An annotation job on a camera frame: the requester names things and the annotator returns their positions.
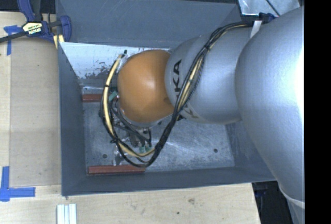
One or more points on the pale wood board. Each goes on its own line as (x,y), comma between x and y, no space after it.
(33,104)

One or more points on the grey metal bin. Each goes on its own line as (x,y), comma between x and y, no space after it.
(196,148)

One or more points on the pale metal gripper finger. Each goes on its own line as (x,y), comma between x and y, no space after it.
(125,141)
(118,155)

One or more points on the red-brown flat block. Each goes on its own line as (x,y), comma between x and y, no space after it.
(113,169)
(90,97)

